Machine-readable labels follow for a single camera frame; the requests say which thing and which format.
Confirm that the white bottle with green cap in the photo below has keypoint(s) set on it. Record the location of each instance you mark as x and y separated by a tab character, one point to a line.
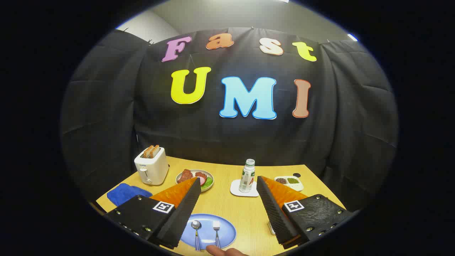
246	177

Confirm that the toast slice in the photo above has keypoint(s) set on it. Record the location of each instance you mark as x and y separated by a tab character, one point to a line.
147	152
155	151

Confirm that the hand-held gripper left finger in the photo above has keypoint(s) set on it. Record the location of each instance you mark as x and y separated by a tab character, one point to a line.
181	217

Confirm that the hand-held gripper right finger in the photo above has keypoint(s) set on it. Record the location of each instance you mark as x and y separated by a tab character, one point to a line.
275	213

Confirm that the white square coaster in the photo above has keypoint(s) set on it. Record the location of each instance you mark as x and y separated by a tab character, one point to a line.
235	188

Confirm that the beige food plate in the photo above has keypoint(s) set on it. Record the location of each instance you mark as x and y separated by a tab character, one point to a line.
193	170

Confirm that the green lettuce leaf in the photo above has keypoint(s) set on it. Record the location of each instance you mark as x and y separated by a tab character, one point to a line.
209	182

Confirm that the white toaster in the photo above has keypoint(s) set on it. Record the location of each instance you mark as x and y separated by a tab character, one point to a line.
154	169

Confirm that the small brown meat piece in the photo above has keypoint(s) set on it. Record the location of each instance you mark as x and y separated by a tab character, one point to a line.
201	175

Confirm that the blue plate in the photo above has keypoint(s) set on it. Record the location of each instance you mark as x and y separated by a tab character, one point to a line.
224	231

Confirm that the white divided dish with beans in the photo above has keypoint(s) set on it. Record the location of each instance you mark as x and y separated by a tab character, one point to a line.
298	186

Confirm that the large brown meat piece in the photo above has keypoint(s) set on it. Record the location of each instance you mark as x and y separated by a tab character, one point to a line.
185	175

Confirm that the pink ham slice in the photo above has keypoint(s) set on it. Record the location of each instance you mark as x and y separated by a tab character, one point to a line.
202	181

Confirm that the blue folded towel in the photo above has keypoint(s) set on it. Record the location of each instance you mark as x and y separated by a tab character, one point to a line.
122	193

